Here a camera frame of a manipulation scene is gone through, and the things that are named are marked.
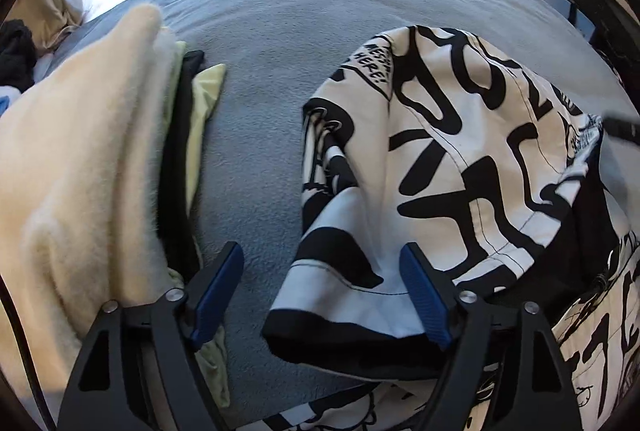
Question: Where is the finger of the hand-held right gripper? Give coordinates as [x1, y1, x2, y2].
[602, 113, 640, 142]

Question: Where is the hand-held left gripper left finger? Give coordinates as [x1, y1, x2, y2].
[57, 241, 245, 431]

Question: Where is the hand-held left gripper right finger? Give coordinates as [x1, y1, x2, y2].
[399, 241, 585, 431]

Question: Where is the black and white printed garment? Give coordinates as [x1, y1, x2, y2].
[262, 25, 640, 431]

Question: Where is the black folded garment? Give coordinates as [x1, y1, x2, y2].
[160, 51, 208, 282]

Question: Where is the light green garment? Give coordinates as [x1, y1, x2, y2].
[167, 42, 232, 409]

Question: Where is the cream fluffy garment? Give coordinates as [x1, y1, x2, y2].
[0, 5, 188, 412]

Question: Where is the grey blanket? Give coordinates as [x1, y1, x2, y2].
[35, 0, 636, 427]

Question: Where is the black cloth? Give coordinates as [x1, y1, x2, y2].
[0, 20, 38, 92]

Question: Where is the beige curtain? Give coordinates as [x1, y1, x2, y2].
[10, 0, 83, 46]

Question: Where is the black cable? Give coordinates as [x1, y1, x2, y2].
[0, 271, 57, 431]

